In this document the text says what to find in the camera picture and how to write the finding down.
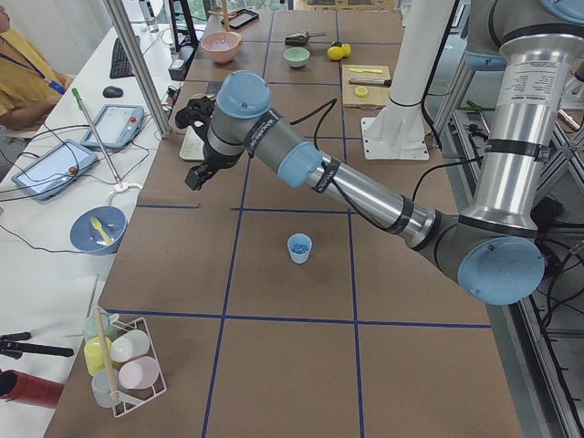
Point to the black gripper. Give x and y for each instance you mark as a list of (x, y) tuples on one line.
[(217, 159)]

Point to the light blue plastic cup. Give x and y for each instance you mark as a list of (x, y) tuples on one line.
[(299, 247)]

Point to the green ceramic bowl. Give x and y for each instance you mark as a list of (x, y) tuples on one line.
[(296, 57)]

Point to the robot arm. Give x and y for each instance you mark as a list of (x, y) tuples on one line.
[(488, 249)]

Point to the blue bowl with fork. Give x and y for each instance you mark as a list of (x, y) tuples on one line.
[(99, 231)]

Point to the metal ice scoop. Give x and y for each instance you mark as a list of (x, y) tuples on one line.
[(301, 38)]

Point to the cream bear tray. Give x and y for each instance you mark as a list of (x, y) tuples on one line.
[(192, 147)]

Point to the grey and yellow cloth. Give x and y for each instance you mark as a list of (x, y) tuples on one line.
[(172, 96)]

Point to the far teach pendant tablet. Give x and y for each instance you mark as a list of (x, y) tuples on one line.
[(118, 125)]

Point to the teach pendant tablet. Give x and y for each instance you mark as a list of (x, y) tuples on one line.
[(118, 125), (52, 172)]

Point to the black computer mouse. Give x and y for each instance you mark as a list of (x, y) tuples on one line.
[(112, 92)]

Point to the black keyboard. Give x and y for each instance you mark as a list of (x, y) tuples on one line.
[(120, 66)]

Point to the wooden stand with pole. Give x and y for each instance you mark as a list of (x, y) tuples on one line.
[(226, 15)]

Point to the wooden cutting board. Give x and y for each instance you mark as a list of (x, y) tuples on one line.
[(365, 86)]

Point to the green tipped metal rod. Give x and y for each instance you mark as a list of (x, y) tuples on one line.
[(92, 140)]

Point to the lemon half slice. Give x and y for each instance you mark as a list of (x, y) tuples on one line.
[(361, 92)]

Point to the steel muddler black cap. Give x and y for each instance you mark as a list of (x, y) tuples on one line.
[(374, 82)]

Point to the whole yellow lemon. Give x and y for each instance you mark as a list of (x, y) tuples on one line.
[(336, 53)]

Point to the near teach pendant tablet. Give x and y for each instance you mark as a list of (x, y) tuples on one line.
[(52, 172)]

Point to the yellow plastic knife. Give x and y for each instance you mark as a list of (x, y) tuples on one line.
[(366, 70)]

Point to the person in yellow shirt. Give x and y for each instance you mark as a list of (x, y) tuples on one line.
[(30, 87)]

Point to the white cup in rack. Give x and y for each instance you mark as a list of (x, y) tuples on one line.
[(129, 346)]

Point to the pink cup in rack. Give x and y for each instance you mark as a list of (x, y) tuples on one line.
[(140, 373)]

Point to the yellow cup in rack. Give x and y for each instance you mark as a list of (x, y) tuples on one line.
[(93, 356)]

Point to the red cylinder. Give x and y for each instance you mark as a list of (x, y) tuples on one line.
[(27, 389)]

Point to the aluminium frame post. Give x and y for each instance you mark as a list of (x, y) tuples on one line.
[(123, 27)]

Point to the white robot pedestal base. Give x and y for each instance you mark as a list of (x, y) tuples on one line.
[(397, 132)]

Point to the white wire cup rack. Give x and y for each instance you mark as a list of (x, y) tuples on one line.
[(105, 386)]

